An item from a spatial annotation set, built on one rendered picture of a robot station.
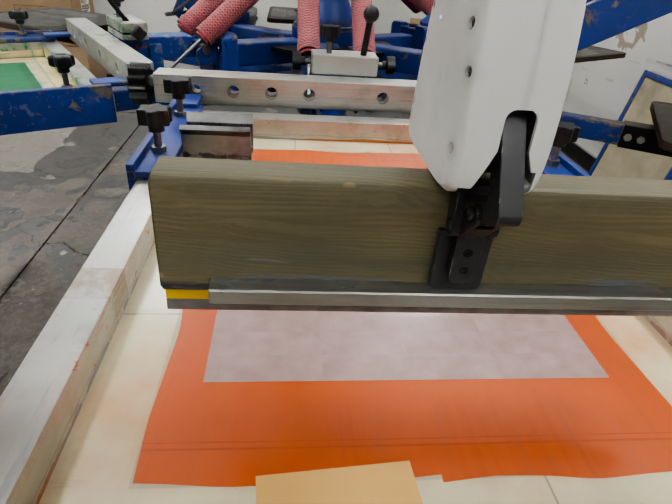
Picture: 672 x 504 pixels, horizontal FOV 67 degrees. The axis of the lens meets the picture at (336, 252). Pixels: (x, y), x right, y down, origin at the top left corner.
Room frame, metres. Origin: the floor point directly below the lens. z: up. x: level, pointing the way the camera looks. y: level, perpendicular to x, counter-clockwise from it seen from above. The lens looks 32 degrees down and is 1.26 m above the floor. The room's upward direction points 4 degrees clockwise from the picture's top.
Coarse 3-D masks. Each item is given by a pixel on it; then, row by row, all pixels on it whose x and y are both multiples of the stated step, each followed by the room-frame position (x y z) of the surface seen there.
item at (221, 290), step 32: (224, 288) 0.23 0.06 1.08; (256, 288) 0.24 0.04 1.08; (288, 288) 0.24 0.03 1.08; (320, 288) 0.24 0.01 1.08; (352, 288) 0.25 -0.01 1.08; (384, 288) 0.25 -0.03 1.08; (416, 288) 0.25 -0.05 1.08; (448, 288) 0.25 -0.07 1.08; (480, 288) 0.26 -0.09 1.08; (512, 288) 0.26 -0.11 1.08; (544, 288) 0.26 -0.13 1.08; (576, 288) 0.27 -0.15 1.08; (608, 288) 0.27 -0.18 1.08; (640, 288) 0.27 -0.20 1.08
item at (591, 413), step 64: (448, 320) 0.38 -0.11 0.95; (512, 320) 0.39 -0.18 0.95; (576, 320) 0.40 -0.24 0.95; (448, 384) 0.30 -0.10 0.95; (512, 384) 0.30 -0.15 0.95; (576, 384) 0.31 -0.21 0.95; (640, 384) 0.32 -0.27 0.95; (448, 448) 0.24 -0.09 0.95; (512, 448) 0.24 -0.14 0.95; (576, 448) 0.25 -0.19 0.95; (640, 448) 0.25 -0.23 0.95
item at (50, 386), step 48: (144, 192) 0.54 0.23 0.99; (144, 240) 0.45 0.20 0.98; (96, 288) 0.35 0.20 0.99; (48, 336) 0.28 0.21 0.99; (96, 336) 0.30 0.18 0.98; (48, 384) 0.24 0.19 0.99; (0, 432) 0.20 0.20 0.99; (48, 432) 0.20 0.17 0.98; (0, 480) 0.17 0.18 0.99; (48, 480) 0.19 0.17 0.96
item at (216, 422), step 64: (192, 320) 0.35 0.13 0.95; (256, 320) 0.36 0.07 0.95; (320, 320) 0.37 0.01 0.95; (384, 320) 0.37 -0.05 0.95; (192, 384) 0.28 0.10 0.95; (256, 384) 0.28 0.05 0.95; (320, 384) 0.29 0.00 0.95; (384, 384) 0.29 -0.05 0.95; (192, 448) 0.22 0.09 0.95; (256, 448) 0.22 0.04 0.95; (320, 448) 0.23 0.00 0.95; (384, 448) 0.23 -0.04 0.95
